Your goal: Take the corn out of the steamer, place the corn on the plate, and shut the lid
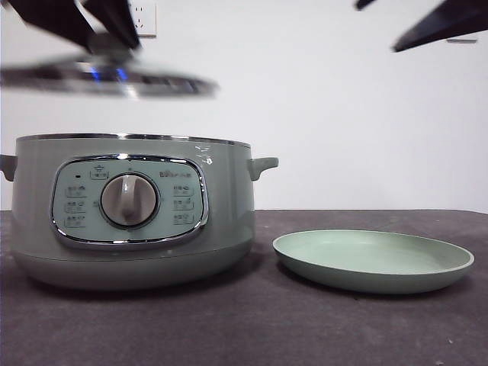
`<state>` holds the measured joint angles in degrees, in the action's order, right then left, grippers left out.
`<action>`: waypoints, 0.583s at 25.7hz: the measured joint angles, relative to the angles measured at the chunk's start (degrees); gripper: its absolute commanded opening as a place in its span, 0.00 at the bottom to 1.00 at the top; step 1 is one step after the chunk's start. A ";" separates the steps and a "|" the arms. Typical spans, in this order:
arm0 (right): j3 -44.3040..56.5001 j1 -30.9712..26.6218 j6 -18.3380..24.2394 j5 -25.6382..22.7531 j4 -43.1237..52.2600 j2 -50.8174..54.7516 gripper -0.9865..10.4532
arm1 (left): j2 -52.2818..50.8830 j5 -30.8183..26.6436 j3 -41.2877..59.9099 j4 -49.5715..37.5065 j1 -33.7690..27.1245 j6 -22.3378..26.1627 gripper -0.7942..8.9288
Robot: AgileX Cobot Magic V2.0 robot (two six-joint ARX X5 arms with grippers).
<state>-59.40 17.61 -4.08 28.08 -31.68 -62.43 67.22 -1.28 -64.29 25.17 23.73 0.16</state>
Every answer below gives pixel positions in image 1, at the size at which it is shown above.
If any pale green round plate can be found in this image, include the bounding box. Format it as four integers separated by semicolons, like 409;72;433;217
271;230;475;294

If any pale green electric steamer pot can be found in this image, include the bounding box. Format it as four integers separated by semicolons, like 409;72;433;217
0;133;279;293

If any glass lid with green knob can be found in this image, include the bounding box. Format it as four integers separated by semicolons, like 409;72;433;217
0;32;221;101

